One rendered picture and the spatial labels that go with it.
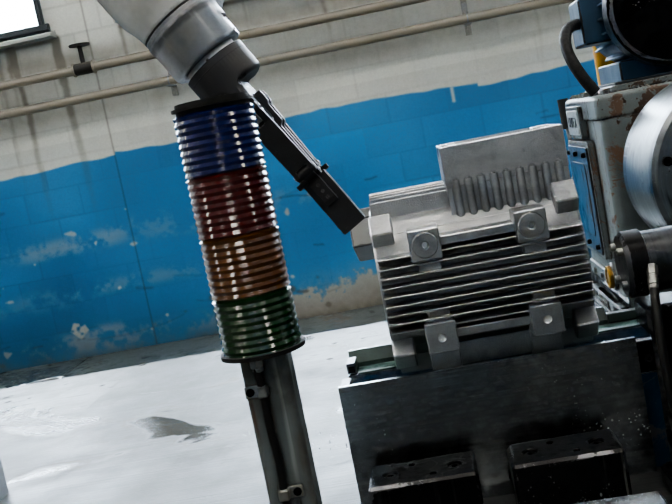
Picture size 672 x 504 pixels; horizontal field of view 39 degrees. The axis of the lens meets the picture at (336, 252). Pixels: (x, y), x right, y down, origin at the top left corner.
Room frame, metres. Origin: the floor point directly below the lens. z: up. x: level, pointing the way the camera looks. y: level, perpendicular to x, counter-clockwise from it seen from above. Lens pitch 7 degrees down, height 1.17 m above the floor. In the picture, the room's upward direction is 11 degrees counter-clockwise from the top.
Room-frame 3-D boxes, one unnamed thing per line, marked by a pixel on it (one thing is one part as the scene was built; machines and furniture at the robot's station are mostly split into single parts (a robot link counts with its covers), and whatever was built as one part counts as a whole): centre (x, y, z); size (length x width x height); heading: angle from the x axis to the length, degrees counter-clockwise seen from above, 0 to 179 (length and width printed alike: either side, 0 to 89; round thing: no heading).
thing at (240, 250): (0.70, 0.07, 1.10); 0.06 x 0.06 x 0.04
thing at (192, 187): (0.70, 0.07, 1.14); 0.06 x 0.06 x 0.04
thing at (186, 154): (0.70, 0.07, 1.19); 0.06 x 0.06 x 0.04
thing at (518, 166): (0.97, -0.18, 1.11); 0.12 x 0.11 x 0.07; 84
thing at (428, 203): (0.98, -0.14, 1.02); 0.20 x 0.19 x 0.19; 84
